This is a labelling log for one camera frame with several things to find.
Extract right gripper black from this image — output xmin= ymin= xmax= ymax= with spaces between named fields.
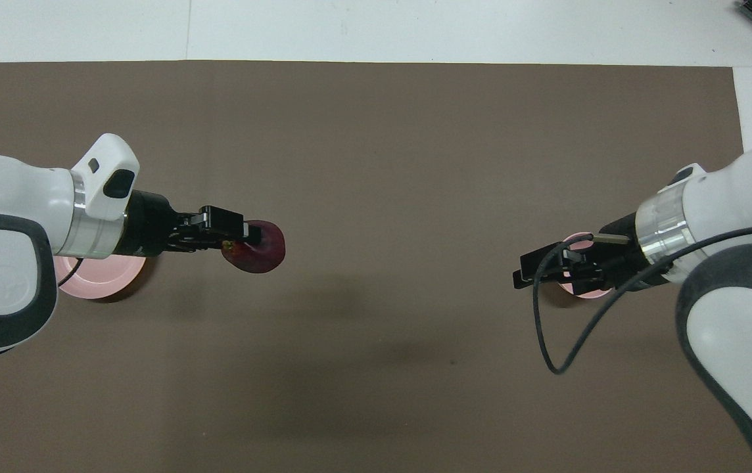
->
xmin=512 ymin=213 xmax=669 ymax=294

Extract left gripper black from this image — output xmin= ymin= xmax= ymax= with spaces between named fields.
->
xmin=113 ymin=190 xmax=262 ymax=258

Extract dark red apple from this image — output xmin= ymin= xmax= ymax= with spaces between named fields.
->
xmin=221 ymin=220 xmax=286 ymax=275

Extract pink bowl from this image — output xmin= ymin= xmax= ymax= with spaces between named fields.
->
xmin=555 ymin=232 xmax=615 ymax=300

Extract pink plate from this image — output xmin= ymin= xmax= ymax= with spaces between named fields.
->
xmin=53 ymin=253 xmax=149 ymax=301

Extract brown table mat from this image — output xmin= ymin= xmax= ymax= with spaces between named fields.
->
xmin=0 ymin=60 xmax=752 ymax=473

